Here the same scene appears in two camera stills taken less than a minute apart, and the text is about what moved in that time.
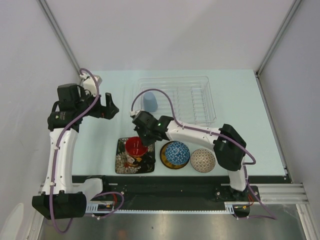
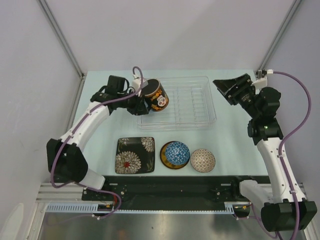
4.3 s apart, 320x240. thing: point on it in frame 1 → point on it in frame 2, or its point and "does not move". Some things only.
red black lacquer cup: [134, 147] → [156, 95]
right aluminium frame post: [257, 72] does not move
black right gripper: [146, 142] → [228, 87]
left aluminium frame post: [51, 19] does not move
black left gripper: [107, 111] → [139, 107]
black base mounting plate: [180, 188] does not move
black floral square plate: [126, 164] does not move
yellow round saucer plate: [164, 161] does not move
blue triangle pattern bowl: [177, 153] does not move
